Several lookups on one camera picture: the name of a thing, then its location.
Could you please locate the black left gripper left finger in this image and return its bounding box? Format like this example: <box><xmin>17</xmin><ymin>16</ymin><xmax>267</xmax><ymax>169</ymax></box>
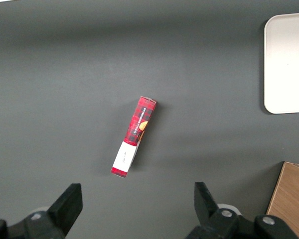
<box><xmin>5</xmin><ymin>183</ymin><xmax>83</xmax><ymax>239</ymax></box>

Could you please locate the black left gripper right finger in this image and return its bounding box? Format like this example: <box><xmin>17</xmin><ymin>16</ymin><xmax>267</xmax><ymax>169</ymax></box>
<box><xmin>185</xmin><ymin>181</ymin><xmax>242</xmax><ymax>239</ymax></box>

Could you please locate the light wooden cabinet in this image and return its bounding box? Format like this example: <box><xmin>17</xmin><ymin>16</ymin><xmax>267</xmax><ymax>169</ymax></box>
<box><xmin>266</xmin><ymin>161</ymin><xmax>299</xmax><ymax>239</ymax></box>

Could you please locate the red tartan shortbread box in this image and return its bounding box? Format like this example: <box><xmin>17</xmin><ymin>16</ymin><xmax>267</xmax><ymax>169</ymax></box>
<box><xmin>111</xmin><ymin>96</ymin><xmax>157</xmax><ymax>179</ymax></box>

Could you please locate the beige plastic tray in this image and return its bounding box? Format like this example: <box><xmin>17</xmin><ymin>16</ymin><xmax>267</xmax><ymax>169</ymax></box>
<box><xmin>263</xmin><ymin>11</ymin><xmax>299</xmax><ymax>115</ymax></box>

